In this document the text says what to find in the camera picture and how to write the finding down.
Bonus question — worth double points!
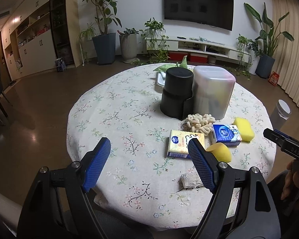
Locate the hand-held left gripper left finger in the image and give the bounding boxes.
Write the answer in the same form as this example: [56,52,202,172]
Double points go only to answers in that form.
[17,137,111,239]

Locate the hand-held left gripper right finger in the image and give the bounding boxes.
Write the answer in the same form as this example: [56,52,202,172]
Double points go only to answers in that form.
[188,138,281,239]

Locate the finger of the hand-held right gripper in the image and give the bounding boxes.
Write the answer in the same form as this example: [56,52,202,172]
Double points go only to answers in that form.
[274,129,293,140]
[263,128,288,148]

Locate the grey knitted dishcloth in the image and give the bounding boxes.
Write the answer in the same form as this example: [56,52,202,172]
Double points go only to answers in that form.
[181,172,205,188]

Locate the yellow teardrop makeup sponge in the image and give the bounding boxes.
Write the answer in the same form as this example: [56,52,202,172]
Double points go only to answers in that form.
[206,143,232,163]

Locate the yellow rectangular sponge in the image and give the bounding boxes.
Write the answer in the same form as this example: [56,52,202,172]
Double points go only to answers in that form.
[233,117,255,142]

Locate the yellow tissue pack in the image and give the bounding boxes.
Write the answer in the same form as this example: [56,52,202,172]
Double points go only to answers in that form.
[166,129,205,159]

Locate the blue tissue pack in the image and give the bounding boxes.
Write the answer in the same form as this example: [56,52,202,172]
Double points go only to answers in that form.
[209,124,243,147]

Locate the beige chenille scrubber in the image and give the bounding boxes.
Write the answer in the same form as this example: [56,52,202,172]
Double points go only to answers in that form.
[181,114,215,136]

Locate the white tray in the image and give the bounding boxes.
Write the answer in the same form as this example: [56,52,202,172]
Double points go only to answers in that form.
[156,66,195,87]

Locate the green floral cloth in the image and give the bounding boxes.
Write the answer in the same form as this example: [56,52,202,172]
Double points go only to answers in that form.
[153,55,190,71]

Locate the person's right hand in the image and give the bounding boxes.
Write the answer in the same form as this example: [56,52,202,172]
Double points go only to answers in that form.
[281,159,299,201]

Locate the grey cylindrical trash can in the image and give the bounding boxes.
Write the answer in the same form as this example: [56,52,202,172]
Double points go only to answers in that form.
[270,100,291,130]

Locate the round table with floral cloth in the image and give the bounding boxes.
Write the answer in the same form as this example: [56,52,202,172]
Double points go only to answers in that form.
[66,63,274,231]

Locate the red paper bag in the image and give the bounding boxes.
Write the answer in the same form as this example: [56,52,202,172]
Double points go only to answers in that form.
[269,71,280,87]

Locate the person's dark trousers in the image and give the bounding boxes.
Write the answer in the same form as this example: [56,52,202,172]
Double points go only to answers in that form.
[62,208,153,239]

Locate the dark blue tapered planter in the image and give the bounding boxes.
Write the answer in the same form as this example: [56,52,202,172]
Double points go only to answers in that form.
[256,54,276,79]

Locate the white tall planter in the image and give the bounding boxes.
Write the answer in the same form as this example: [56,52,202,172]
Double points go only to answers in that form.
[249,55,260,75]

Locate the translucent plastic container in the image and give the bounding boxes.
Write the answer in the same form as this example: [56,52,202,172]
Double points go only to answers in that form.
[192,65,237,120]

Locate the beige curtain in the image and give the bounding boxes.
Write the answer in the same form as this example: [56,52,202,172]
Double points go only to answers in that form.
[271,0,299,120]

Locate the black cylindrical container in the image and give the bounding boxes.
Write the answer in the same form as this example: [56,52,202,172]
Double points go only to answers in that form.
[160,67,195,121]

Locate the bushy dark green houseplant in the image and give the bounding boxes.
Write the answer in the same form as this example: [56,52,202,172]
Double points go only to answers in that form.
[248,40,263,56]

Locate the small trailing houseplant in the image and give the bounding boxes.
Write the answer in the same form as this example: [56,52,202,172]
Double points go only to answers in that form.
[236,33,252,76]

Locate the large broad-leaved houseplant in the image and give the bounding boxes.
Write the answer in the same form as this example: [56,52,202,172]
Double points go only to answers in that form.
[244,2,295,58]

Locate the white television cabinet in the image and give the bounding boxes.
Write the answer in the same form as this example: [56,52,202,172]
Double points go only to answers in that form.
[146,37,252,60]

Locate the red storage box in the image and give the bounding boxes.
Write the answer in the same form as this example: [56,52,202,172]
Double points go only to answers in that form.
[189,54,207,63]
[168,52,185,61]

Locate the white pole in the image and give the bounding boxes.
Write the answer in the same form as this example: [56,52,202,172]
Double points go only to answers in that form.
[78,43,85,67]

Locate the dark blue square planter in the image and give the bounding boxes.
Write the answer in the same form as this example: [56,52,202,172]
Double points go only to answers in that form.
[92,33,116,65]

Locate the white ribbed planter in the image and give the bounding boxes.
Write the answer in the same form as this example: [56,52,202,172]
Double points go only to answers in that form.
[119,33,138,63]

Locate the thin-leaved houseplant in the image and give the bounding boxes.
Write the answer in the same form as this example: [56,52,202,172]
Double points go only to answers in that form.
[77,24,96,63]

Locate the small green houseplant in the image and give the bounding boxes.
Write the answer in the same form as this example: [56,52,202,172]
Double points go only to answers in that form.
[117,28,139,36]

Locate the trailing pothos plant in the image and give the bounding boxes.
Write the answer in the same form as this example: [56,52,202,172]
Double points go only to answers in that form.
[140,17,170,65]

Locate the dark display shelf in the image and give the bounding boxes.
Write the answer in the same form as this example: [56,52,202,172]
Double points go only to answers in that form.
[49,0,74,66]

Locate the tall leafy houseplant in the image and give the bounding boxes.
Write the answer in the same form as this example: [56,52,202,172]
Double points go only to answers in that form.
[80,0,122,35]

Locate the white wall cabinet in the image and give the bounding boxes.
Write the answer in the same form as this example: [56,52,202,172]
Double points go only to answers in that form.
[1,1,56,80]

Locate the wall-mounted television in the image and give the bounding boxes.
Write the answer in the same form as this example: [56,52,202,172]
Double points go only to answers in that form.
[164,0,234,31]

